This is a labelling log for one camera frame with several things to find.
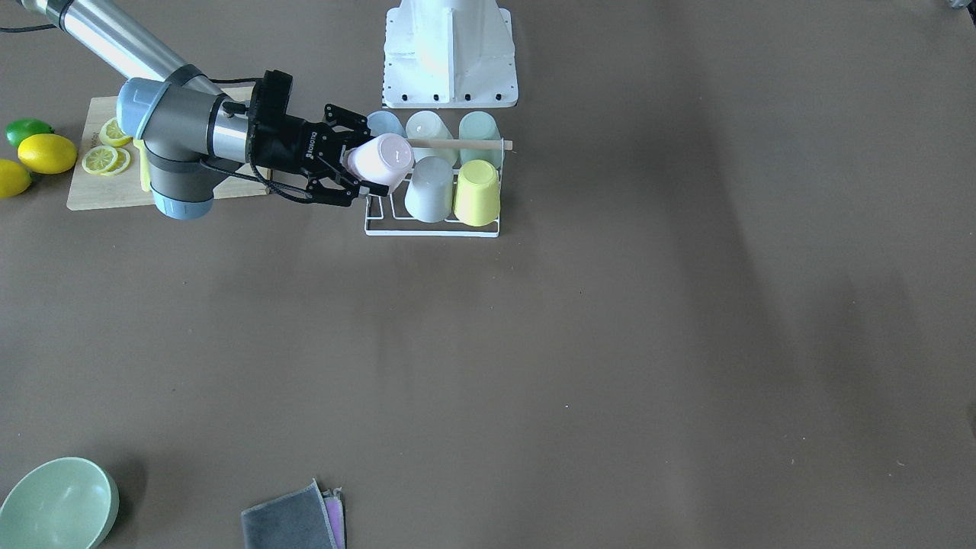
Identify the cream white cup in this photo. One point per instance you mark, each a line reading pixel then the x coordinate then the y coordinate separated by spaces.
pixel 427 125

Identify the yellow lemon near board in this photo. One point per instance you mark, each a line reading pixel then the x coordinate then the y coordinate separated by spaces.
pixel 47 154

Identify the light blue cup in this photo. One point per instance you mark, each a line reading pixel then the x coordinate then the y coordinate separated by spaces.
pixel 385 122

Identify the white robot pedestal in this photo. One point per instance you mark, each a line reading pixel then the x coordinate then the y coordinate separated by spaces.
pixel 449 55

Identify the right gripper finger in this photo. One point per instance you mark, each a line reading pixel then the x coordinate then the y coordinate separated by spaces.
pixel 330 183
pixel 345 128

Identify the yellow plastic knife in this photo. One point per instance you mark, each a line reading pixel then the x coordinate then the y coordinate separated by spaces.
pixel 145 175

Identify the yellow lemon far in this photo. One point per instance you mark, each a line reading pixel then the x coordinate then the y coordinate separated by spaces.
pixel 14 179

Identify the green bowl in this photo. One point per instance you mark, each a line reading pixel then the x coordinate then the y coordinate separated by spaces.
pixel 69 502

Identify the yellow cup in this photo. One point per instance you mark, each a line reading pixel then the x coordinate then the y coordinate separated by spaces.
pixel 477 199

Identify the wooden cutting board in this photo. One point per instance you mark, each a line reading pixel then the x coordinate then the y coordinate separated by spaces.
pixel 94 192

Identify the green lime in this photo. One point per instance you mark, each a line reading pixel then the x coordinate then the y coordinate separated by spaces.
pixel 19 130

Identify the lemon slice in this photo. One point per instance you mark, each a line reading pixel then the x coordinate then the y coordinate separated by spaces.
pixel 111 134
pixel 121 164
pixel 100 160

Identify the pink plastic cup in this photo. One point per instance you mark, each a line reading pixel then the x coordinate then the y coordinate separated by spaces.
pixel 384 160

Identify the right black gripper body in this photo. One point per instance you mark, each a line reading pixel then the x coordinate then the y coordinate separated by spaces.
pixel 288 146

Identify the grey folded cloth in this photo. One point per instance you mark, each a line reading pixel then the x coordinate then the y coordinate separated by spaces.
pixel 307 518

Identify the mint green cup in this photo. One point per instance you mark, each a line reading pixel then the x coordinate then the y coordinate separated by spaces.
pixel 479 125

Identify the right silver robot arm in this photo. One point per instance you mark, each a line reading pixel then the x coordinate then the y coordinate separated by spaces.
pixel 196 136

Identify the grey cup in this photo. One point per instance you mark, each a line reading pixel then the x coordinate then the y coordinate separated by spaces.
pixel 429 195

